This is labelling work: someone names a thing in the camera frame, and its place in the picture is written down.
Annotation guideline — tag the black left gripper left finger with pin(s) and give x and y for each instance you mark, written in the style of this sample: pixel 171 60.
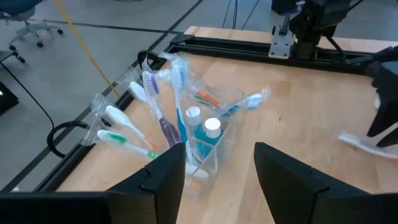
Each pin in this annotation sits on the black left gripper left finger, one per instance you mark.
pixel 155 193

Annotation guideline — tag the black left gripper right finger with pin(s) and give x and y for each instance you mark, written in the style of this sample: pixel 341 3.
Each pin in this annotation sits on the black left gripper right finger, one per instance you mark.
pixel 304 199

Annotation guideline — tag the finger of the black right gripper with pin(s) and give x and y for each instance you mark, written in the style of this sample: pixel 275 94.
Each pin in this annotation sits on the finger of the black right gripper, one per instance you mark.
pixel 381 115
pixel 390 140

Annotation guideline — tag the white orange toothbrush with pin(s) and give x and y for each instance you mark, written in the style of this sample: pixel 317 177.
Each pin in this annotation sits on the white orange toothbrush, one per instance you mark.
pixel 360 143
pixel 119 117

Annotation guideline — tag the blue mouthwash bottle white cap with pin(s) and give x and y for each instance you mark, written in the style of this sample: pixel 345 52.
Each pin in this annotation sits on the blue mouthwash bottle white cap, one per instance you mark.
pixel 193 115
pixel 213 127

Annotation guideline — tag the purple toothbrush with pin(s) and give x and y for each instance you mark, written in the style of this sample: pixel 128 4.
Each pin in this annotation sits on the purple toothbrush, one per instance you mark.
pixel 151 83

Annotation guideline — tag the teal green toothbrush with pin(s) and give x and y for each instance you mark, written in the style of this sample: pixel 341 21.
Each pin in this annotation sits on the teal green toothbrush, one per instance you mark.
pixel 253 101

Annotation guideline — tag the blue toothbrush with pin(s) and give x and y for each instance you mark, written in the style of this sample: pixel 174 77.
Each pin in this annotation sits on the blue toothbrush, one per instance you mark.
pixel 179 77

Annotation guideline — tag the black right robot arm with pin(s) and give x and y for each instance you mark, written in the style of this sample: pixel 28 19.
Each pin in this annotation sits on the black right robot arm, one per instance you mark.
pixel 311 31

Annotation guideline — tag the clear acrylic organizer box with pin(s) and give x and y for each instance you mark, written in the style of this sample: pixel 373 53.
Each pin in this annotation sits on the clear acrylic organizer box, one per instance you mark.
pixel 224 149

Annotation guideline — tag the black floor device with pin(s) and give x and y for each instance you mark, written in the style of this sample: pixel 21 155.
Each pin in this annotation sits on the black floor device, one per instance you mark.
pixel 7 99

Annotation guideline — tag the grey office chair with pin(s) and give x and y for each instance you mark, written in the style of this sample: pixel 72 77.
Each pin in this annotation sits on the grey office chair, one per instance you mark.
pixel 31 28

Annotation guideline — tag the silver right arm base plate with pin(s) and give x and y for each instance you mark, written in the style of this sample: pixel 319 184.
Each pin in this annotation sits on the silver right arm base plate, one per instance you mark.
pixel 281 43

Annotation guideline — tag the black metal table frame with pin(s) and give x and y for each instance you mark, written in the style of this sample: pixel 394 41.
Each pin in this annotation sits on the black metal table frame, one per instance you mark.
pixel 217 49

